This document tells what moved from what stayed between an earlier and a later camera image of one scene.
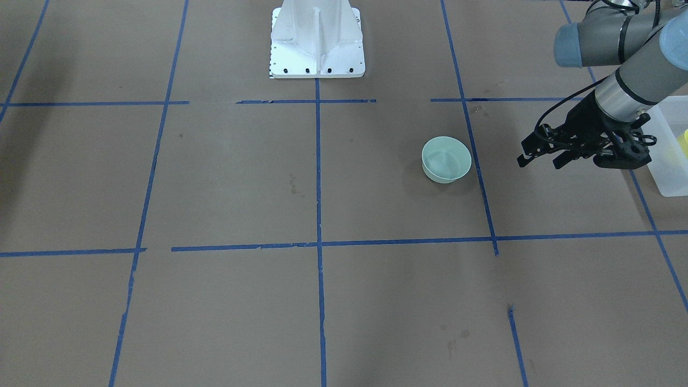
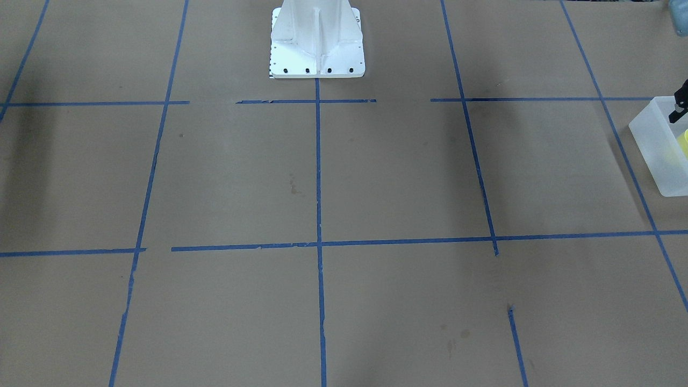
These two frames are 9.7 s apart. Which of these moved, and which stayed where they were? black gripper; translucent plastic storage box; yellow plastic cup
Moved: black gripper
Stayed: translucent plastic storage box; yellow plastic cup
